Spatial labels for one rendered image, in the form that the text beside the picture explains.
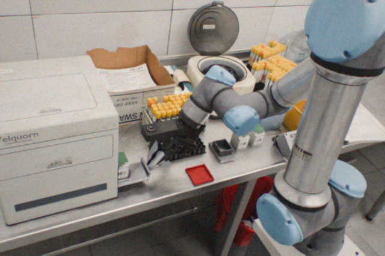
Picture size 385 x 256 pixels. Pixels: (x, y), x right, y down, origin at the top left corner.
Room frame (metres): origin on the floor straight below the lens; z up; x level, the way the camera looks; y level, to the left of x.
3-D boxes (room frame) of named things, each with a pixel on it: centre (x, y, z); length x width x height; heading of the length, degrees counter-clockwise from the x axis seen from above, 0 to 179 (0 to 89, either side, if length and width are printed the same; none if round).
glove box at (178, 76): (1.15, 0.09, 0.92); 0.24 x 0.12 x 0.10; 33
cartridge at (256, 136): (0.96, -0.22, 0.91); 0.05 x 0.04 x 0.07; 33
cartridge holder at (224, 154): (0.87, -0.11, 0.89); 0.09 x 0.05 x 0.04; 31
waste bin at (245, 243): (1.08, -0.36, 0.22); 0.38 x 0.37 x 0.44; 123
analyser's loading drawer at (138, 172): (0.64, 0.19, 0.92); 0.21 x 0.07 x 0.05; 123
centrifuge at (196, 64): (1.21, -0.08, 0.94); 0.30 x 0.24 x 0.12; 24
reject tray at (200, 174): (0.75, -0.05, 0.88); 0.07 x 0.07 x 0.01; 33
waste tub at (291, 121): (1.09, -0.43, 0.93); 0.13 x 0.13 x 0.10; 32
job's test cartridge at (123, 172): (0.66, 0.18, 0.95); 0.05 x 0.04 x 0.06; 33
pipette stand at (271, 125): (1.06, -0.27, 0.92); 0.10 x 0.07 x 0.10; 118
